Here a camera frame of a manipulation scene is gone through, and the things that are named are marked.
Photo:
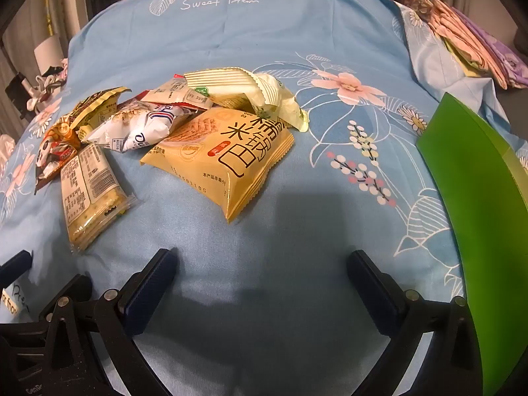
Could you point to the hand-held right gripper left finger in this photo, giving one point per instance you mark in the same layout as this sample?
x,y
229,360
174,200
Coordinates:
x,y
140,297

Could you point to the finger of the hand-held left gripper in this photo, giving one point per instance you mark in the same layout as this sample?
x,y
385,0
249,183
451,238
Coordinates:
x,y
14,266

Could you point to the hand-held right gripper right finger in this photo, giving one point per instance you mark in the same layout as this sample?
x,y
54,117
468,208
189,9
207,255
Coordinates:
x,y
377,297

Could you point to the clear cracker packet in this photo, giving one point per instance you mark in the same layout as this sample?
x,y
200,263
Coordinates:
x,y
88,189

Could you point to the panda print snack packet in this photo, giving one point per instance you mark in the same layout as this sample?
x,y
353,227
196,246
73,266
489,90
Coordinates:
x,y
51,161

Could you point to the green cardboard box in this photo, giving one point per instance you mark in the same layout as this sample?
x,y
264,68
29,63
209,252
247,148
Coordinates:
x,y
474,194

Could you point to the yellow rice cracker packet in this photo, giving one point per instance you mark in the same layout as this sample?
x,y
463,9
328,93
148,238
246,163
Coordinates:
x,y
214,161

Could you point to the white blue-print snack packet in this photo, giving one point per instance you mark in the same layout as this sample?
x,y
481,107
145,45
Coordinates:
x,y
136,128

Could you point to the yellow and brown snack packet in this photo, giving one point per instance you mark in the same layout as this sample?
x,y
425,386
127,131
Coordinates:
x,y
93,107

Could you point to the beige red-edged snack packet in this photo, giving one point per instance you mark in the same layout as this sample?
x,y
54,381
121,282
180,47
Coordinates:
x,y
177,90

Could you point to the pale green snack packet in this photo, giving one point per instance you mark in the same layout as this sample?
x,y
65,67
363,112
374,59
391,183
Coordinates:
x,y
264,90

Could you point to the white crumpled bag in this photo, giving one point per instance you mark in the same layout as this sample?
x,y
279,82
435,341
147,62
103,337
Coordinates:
x,y
5,148

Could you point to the black box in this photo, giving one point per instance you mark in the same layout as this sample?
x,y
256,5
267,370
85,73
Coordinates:
x,y
16,88

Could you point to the black and white crumpled cloth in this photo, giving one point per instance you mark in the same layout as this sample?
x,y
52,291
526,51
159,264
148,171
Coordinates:
x,y
45,86

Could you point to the white cylinder container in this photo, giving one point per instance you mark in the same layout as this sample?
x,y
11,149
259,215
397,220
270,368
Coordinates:
x,y
47,51

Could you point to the light blue floral pillowcase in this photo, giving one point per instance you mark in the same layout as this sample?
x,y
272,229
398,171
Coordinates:
x,y
437,62

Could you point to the yellow-green folded cloth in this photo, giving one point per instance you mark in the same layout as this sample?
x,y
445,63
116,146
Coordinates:
x,y
466,60

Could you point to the folded purple cloth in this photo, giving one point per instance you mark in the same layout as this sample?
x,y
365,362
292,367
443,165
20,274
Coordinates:
x,y
499,49

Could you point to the folded pink cloth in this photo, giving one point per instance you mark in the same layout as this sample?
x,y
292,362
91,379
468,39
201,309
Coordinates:
x,y
458,29

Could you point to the light blue floral blanket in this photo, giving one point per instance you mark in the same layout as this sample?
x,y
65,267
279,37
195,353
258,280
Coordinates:
x,y
247,29

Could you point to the brown floral cloth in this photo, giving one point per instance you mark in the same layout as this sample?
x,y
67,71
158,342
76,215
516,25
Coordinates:
x,y
416,4

